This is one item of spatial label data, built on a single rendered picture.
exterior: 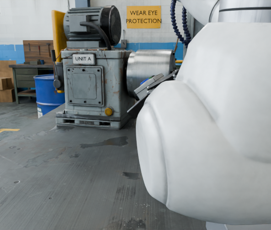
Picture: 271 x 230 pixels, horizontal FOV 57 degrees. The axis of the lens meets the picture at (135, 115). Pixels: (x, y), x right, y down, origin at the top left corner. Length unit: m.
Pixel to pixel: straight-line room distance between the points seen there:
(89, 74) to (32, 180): 0.57
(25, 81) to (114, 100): 5.00
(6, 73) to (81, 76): 5.92
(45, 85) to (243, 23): 2.73
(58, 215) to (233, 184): 0.47
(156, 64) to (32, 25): 6.02
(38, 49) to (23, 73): 0.89
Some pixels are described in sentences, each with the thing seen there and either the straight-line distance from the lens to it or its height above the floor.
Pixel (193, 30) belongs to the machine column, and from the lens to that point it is 1.44.
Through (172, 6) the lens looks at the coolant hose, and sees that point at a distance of 1.22.
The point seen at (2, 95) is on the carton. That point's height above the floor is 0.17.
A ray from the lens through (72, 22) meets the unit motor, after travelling 1.24.
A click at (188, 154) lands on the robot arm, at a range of 0.21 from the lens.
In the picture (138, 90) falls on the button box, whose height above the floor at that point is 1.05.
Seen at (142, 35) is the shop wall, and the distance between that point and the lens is 6.33.
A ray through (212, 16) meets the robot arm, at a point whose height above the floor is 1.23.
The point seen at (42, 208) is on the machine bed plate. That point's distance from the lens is 0.66.
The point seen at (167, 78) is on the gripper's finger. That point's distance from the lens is 0.62.
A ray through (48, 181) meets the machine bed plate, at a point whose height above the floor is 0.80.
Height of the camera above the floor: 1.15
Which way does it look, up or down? 14 degrees down
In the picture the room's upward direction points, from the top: straight up
